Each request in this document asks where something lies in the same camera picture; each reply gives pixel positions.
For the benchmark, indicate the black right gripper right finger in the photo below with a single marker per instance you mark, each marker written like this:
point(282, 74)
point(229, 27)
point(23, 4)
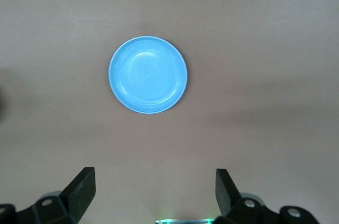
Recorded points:
point(227, 197)

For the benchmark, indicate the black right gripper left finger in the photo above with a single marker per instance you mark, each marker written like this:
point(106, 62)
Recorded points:
point(76, 197)

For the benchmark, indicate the blue round plate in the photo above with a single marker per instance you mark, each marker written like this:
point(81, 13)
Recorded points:
point(148, 75)

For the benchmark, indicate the brown table cover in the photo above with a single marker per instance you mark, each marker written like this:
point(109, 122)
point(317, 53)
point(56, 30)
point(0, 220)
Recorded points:
point(238, 49)

